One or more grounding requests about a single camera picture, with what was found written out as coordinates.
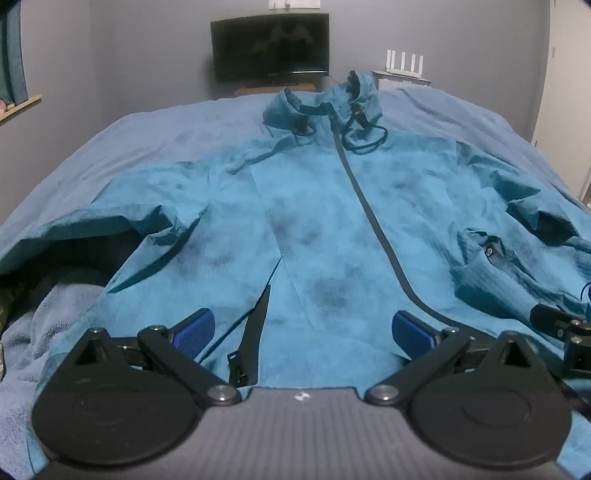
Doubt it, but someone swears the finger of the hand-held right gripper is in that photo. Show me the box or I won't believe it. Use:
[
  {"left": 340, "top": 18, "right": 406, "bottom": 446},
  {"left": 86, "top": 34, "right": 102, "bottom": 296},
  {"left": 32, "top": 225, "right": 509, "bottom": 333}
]
[{"left": 529, "top": 305, "right": 591, "bottom": 384}]

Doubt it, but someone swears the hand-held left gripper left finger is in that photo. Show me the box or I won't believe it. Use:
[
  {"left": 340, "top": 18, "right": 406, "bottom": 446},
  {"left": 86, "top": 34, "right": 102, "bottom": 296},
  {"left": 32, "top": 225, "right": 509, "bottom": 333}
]
[{"left": 75, "top": 308, "right": 242, "bottom": 408}]

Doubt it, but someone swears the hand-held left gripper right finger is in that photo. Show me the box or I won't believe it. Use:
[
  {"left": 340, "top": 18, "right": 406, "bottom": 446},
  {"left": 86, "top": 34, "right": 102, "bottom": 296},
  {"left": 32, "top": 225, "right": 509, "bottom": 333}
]
[{"left": 364, "top": 310, "right": 537, "bottom": 408}]

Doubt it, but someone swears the teal zip jacket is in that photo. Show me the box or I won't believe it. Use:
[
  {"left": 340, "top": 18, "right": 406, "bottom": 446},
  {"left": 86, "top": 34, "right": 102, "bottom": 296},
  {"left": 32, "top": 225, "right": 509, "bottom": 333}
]
[{"left": 0, "top": 70, "right": 591, "bottom": 480}]

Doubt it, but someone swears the pale blue towel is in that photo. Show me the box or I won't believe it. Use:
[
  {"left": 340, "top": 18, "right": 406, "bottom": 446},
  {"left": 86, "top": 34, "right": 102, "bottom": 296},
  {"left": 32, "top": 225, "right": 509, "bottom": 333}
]
[{"left": 0, "top": 281, "right": 109, "bottom": 462}]

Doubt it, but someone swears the blue bed blanket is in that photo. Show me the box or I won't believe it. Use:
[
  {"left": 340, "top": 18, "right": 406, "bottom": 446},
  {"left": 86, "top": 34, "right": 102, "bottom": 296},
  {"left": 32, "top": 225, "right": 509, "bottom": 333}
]
[{"left": 0, "top": 84, "right": 591, "bottom": 480}]

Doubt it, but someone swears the white door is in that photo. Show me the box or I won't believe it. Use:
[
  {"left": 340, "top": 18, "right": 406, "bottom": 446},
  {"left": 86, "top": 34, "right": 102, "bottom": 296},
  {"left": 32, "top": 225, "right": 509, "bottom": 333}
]
[{"left": 530, "top": 39, "right": 591, "bottom": 206}]

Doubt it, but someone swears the wooden television stand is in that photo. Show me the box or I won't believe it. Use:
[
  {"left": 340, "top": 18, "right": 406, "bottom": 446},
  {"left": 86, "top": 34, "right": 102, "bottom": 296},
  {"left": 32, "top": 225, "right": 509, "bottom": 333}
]
[{"left": 233, "top": 81, "right": 317, "bottom": 97}]

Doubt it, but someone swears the white router with antennas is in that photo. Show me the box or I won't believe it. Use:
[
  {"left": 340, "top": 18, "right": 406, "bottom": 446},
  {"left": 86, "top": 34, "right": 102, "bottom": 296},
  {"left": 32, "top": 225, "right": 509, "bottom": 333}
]
[{"left": 385, "top": 48, "right": 424, "bottom": 75}]

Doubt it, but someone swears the wooden window sill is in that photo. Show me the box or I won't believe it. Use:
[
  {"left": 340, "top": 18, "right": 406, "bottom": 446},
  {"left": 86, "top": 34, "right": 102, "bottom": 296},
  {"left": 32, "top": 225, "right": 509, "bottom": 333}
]
[{"left": 0, "top": 94, "right": 42, "bottom": 123}]

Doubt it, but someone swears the black flat screen television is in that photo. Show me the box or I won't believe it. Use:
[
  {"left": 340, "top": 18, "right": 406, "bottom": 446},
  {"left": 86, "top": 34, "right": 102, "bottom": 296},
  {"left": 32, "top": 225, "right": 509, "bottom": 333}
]
[{"left": 211, "top": 12, "right": 331, "bottom": 84}]

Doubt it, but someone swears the teal curtain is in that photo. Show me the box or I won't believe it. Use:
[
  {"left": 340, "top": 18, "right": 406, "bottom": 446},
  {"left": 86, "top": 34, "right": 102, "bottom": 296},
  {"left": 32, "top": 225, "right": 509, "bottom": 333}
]
[{"left": 0, "top": 0, "right": 27, "bottom": 103}]

